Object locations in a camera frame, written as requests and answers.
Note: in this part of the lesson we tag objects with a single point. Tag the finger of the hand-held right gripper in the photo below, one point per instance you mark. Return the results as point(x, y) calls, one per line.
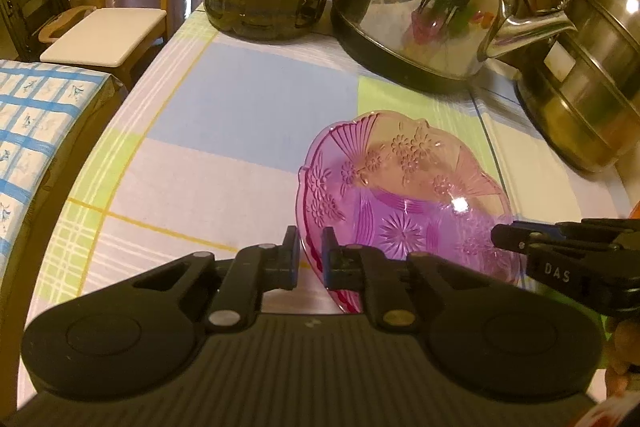
point(595, 226)
point(510, 238)

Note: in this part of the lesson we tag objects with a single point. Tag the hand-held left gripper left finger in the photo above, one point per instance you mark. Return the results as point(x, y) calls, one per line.
point(293, 259)

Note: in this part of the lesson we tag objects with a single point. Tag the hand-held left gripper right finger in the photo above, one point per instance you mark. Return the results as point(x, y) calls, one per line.
point(328, 259)

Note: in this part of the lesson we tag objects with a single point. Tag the pink glass plate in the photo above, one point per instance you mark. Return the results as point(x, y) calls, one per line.
point(400, 187)

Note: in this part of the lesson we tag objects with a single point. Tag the person's right hand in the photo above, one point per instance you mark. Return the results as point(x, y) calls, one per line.
point(622, 347)

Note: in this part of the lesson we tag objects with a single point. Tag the stainless steel steamer pot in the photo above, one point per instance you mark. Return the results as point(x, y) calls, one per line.
point(590, 107)

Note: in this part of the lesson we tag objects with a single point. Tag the checked pastel tablecloth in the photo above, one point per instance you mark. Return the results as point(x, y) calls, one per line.
point(250, 97)

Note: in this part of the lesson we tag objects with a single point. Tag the stainless steel kettle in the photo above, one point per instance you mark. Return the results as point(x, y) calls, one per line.
point(425, 7)

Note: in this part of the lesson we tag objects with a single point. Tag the blue checked cloth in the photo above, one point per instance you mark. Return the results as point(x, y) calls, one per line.
point(30, 117)

